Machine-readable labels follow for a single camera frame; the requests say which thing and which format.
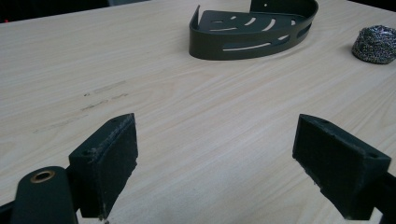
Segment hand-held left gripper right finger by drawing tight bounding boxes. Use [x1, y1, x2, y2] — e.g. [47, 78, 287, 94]
[291, 113, 392, 221]

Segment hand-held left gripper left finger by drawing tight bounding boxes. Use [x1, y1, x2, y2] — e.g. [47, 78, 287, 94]
[67, 112, 139, 220]

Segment steel wool scouring ball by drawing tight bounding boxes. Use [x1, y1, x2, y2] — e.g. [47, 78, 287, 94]
[351, 24, 396, 65]

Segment black metal corner shelf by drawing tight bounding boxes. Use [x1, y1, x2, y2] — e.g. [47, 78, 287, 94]
[189, 0, 319, 62]

